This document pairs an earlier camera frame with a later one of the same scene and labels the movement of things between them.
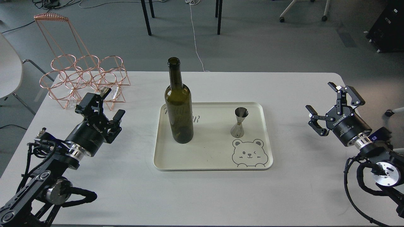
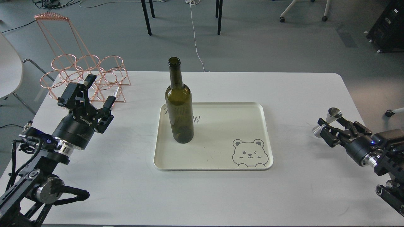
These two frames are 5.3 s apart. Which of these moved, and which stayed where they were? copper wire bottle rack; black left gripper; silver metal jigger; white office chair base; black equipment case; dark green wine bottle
Moved: black left gripper; silver metal jigger
Stayed: copper wire bottle rack; dark green wine bottle; white office chair base; black equipment case
